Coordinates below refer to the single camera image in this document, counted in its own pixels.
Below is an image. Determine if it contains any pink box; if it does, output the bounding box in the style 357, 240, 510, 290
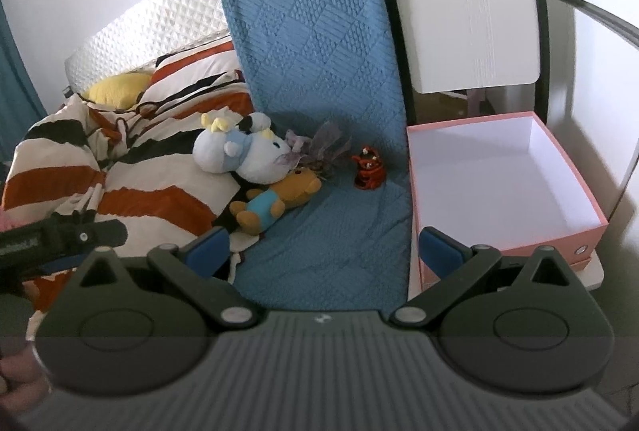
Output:
405, 110, 611, 293

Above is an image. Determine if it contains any yellow pillow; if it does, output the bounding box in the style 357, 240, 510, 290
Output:
81, 72, 153, 108

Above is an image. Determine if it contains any white quilted pillow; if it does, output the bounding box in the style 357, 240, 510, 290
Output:
64, 0, 281, 93

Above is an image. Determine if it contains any panda plush toy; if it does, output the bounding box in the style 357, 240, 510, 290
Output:
238, 113, 293, 185

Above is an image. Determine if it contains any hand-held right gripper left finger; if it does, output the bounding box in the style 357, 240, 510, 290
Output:
65, 226, 260, 332

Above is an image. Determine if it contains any person's left hand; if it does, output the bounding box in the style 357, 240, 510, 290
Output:
0, 354, 52, 412

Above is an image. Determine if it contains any brown bear plush toy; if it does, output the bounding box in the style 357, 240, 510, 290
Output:
230, 165, 323, 235

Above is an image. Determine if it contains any red tiger figurine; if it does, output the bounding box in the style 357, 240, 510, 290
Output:
350, 143, 387, 190

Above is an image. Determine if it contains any white and blue plush toy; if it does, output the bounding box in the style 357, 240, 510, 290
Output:
192, 111, 250, 175

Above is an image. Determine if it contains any orange black striped duvet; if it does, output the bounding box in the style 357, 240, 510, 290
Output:
0, 81, 263, 314

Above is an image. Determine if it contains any teal curtain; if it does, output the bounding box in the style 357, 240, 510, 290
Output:
0, 0, 49, 162

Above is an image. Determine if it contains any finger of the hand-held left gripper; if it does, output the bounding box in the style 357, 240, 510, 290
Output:
0, 217, 129, 273

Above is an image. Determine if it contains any grey purple plush toy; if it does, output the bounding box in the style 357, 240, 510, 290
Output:
300, 121, 353, 180

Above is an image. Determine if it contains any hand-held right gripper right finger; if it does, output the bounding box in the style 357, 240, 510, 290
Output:
389, 226, 582, 329

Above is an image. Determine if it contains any white chair with black frame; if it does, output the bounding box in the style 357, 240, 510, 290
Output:
374, 0, 552, 128

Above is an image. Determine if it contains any black curved hoop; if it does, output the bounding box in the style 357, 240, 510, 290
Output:
543, 0, 639, 223

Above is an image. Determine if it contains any blue quilted blanket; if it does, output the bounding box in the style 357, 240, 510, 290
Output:
220, 0, 416, 312

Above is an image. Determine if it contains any orange black striped pillow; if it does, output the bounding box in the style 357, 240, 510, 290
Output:
135, 36, 250, 112

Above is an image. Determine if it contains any white stool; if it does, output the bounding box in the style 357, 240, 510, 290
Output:
569, 250, 606, 293

